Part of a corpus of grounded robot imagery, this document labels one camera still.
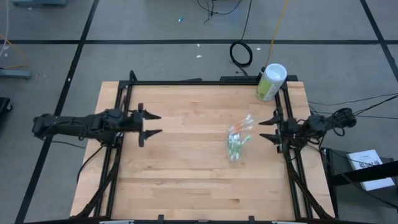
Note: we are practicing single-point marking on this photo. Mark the grey flat stand base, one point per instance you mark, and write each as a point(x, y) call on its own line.
point(15, 74)

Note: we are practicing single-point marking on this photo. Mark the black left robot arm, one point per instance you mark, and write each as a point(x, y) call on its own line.
point(68, 124)

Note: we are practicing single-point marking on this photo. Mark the black aluminium table frame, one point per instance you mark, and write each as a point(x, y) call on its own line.
point(199, 82)

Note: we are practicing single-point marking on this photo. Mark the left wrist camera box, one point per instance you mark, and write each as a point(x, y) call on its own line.
point(114, 114)

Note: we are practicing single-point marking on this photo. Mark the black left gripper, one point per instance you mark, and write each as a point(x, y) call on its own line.
point(132, 123)

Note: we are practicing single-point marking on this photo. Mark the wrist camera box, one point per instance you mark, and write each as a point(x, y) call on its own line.
point(315, 122)
point(114, 114)

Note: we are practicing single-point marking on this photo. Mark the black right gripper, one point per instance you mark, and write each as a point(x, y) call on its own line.
point(289, 130)

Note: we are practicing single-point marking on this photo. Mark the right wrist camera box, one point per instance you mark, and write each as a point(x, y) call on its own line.
point(315, 122)

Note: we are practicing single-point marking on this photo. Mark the white printed booklet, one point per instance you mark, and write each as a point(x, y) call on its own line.
point(362, 156)

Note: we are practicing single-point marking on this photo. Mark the black chair base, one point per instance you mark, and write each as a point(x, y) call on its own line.
point(3, 105)

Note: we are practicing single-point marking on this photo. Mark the grey metal base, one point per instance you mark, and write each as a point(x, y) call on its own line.
point(37, 2)

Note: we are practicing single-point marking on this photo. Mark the green white wipes canister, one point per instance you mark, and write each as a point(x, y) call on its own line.
point(270, 84)

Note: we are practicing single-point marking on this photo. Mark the black side stand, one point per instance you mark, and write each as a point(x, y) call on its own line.
point(357, 177)

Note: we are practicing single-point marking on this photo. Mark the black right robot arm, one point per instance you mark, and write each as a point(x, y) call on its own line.
point(345, 118)

